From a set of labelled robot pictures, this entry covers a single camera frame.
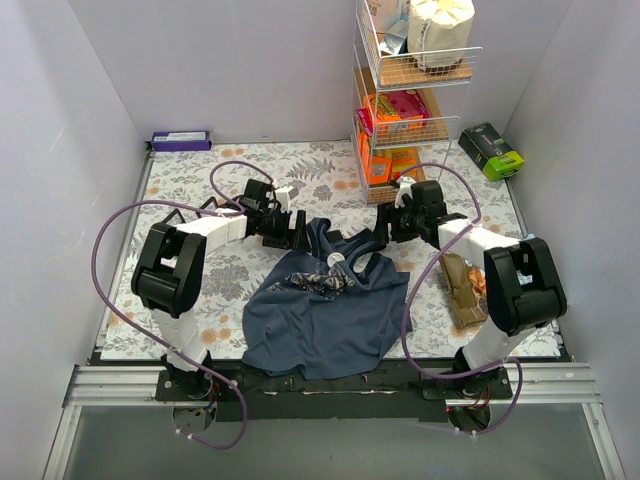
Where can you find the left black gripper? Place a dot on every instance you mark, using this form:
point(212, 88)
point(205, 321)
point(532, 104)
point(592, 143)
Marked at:
point(288, 228)

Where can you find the cassava chips bag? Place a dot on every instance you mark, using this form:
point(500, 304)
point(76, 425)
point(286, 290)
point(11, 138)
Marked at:
point(482, 272)

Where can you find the floral patterned table mat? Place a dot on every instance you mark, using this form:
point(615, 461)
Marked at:
point(328, 181)

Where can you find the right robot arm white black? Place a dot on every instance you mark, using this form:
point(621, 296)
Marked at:
point(490, 348)

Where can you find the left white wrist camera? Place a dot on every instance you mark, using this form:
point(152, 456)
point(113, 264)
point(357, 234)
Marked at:
point(285, 195)

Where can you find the orange yellow box bottom front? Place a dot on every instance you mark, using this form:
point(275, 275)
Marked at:
point(402, 159)

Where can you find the black display case pink brooch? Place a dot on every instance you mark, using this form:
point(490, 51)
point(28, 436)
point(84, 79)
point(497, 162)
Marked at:
point(217, 204)

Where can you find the navy blue printed t-shirt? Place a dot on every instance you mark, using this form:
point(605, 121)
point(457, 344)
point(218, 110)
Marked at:
point(326, 322)

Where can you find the white wire shelf rack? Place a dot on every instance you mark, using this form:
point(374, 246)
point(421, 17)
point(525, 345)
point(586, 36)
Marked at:
point(443, 93)

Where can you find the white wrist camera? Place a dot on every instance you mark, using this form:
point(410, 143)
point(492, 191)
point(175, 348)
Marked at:
point(285, 195)
point(404, 188)

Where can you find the orange box bottom left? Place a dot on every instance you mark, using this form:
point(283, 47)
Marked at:
point(379, 170)

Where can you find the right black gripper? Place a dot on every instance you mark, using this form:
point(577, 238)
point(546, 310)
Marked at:
point(393, 225)

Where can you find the cream paper wrapped roll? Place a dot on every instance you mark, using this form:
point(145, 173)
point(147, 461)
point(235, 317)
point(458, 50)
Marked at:
point(438, 33)

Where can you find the black green box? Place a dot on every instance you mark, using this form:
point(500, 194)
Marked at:
point(490, 152)

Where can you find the magenta pink box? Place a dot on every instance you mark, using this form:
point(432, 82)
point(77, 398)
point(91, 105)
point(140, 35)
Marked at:
point(409, 104)

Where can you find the pink white carton top shelf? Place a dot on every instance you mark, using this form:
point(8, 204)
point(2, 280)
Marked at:
point(386, 13)

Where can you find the orange snack box upper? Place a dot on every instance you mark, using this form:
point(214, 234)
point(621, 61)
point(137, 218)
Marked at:
point(381, 108)

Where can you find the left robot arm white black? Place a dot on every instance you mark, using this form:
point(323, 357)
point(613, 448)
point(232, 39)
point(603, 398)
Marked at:
point(169, 272)

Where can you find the black display case gold brooch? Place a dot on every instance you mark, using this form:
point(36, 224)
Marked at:
point(175, 217)

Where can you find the teal blue box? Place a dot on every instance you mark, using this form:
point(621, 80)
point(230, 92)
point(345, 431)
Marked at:
point(394, 41)

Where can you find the aluminium rail frame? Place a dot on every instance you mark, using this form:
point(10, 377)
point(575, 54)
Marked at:
point(113, 427)

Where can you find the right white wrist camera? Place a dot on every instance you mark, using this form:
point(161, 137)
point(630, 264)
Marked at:
point(404, 188)

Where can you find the purple flat box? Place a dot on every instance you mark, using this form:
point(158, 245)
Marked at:
point(181, 141)

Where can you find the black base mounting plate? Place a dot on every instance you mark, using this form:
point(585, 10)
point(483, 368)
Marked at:
point(393, 390)

